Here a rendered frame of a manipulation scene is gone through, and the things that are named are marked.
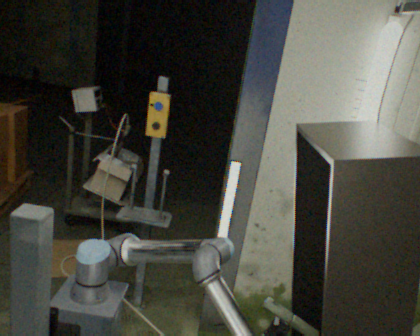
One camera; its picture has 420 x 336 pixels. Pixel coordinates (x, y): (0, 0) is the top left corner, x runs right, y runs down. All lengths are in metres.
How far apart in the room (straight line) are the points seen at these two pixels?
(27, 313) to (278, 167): 2.04
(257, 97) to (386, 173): 1.19
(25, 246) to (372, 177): 1.13
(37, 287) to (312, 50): 2.08
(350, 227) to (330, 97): 1.17
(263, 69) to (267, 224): 0.92
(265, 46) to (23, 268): 2.01
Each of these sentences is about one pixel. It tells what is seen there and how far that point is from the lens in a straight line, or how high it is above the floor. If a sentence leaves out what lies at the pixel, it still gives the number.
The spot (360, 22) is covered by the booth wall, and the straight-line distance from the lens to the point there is 2.63.
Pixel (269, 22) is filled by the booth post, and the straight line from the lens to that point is 2.56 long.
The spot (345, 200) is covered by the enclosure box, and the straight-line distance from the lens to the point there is 1.56.
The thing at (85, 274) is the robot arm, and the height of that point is 0.80.
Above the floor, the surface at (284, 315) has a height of 0.74.
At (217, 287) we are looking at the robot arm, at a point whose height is 0.99.
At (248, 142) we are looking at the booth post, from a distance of 2.62.
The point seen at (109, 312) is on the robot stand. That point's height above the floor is 0.64.
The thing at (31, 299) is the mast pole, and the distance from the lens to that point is 0.81.
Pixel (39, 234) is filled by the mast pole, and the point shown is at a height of 1.61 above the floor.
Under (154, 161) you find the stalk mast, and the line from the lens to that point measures 2.91.
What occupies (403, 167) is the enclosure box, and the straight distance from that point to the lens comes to 1.59.
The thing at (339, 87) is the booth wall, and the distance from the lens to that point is 2.62.
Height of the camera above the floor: 1.95
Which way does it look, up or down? 21 degrees down
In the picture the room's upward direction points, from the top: 11 degrees clockwise
